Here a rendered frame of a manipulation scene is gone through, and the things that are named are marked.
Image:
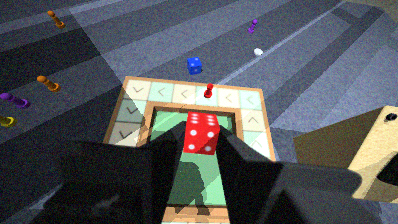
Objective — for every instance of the purple pawn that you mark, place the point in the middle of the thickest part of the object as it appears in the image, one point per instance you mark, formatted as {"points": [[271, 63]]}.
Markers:
{"points": [[23, 104], [251, 29]]}

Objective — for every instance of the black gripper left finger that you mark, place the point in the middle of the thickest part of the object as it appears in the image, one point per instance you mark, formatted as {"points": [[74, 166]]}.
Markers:
{"points": [[152, 167]]}

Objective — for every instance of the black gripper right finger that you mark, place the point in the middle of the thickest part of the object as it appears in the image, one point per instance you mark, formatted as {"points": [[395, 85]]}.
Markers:
{"points": [[252, 182]]}

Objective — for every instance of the red pawn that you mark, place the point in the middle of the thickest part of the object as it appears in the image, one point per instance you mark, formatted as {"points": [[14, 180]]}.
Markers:
{"points": [[208, 92]]}

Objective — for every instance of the blue die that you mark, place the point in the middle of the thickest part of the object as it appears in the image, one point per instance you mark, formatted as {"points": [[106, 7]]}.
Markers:
{"points": [[194, 65]]}

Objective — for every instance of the orange pawn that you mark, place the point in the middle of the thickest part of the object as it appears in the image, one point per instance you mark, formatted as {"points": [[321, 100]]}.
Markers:
{"points": [[59, 24], [51, 86]]}

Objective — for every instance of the red die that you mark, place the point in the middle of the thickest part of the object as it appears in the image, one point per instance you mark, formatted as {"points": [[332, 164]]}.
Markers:
{"points": [[202, 131]]}

